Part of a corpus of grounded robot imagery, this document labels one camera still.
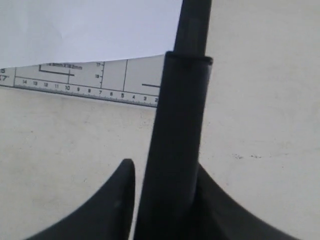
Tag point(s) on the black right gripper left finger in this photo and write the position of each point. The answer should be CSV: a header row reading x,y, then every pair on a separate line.
x,y
107,215

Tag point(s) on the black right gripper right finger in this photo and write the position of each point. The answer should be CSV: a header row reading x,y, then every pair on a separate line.
x,y
219,217

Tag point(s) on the black cutter blade arm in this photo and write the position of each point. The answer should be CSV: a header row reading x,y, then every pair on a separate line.
x,y
170,178

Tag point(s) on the white paper sheet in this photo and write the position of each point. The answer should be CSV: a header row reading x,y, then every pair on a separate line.
x,y
74,31

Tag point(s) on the grey paper cutter base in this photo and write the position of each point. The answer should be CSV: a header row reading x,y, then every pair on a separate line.
x,y
130,81

